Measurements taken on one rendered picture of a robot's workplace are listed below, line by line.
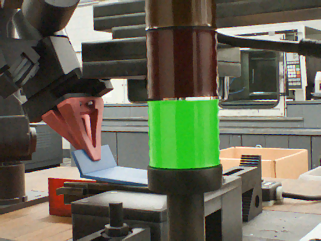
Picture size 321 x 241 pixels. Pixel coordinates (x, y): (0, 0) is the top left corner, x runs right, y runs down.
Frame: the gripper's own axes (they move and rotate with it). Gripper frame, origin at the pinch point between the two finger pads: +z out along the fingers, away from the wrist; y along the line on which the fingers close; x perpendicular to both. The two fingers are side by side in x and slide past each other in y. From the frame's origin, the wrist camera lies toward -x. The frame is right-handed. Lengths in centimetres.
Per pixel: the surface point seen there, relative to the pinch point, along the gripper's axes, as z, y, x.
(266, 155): 2, -77, 270
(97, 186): 4.1, 1.9, -4.0
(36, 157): -135, -473, 512
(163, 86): 4.2, 26.5, -28.0
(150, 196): 7.7, 9.0, -5.9
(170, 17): 1.4, 28.3, -27.9
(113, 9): -11.2, 13.5, -5.3
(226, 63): -2.7, 18.5, 4.6
